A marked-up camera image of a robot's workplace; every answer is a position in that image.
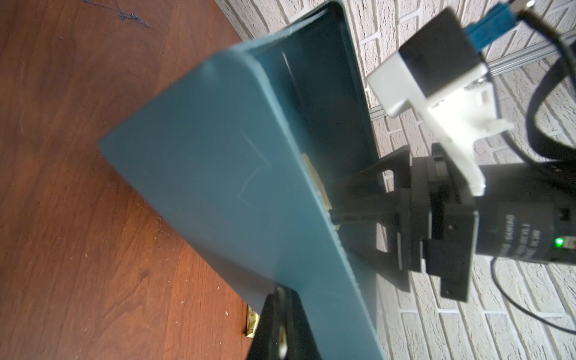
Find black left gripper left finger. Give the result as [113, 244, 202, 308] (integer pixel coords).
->
[246, 287, 288, 360]

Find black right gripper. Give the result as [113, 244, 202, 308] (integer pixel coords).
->
[329, 143, 479, 302]

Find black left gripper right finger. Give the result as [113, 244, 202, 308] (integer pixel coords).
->
[286, 289, 321, 360]

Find yellow cookie packet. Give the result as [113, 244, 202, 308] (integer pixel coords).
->
[301, 153, 332, 211]

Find teal pulled-out drawer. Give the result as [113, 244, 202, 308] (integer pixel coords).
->
[99, 1, 385, 359]

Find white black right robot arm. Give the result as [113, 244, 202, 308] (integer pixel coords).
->
[330, 44, 575, 302]

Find yellow handled pliers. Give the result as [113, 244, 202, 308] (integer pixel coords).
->
[244, 305, 260, 338]

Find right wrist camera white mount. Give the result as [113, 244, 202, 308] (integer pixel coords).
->
[365, 0, 536, 197]

